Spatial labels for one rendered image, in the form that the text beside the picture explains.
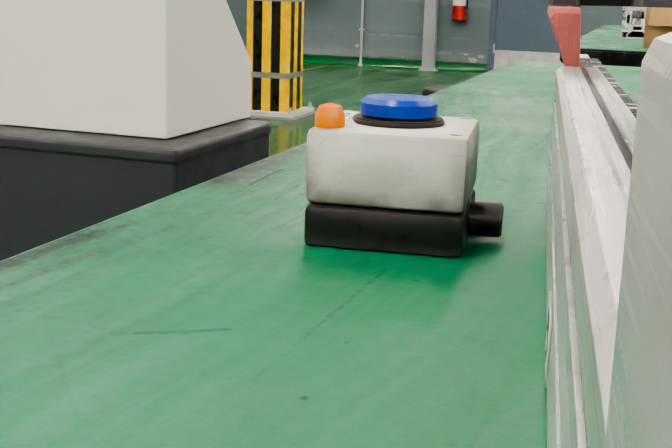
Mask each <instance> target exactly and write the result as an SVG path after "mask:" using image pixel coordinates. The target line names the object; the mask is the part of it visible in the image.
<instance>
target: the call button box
mask: <svg viewBox="0 0 672 448"><path fill-rule="evenodd" d="M344 113H345V127H344V128H335V129H330V128H319V127H313V128H311V129H310V130H309V132H308V134H307V163H306V197H307V200H308V201H310V202H311V203H310V204H308V205H307V206H306V209H305V223H304V240H305V243H306V244H308V245H313V246H325V247H337V248H348V249H360V250H372V251H383V252H395V253H407V254H418V255H430V256H442V257H453V258H457V257H461V255H462V253H463V251H464V248H465V245H466V242H467V239H468V235H474V236H487V237H500V236H502V227H503V214H504V205H502V203H493V202H479V201H475V190H474V189H473V187H474V184H475V182H476V175H477V159H478V143H479V127H480V126H479V123H478V120H476V119H474V118H471V117H444V116H436V117H433V118H424V119H408V120H402V119H387V118H381V117H373V116H367V115H363V114H361V113H360V112H357V111H351V110H344Z"/></svg>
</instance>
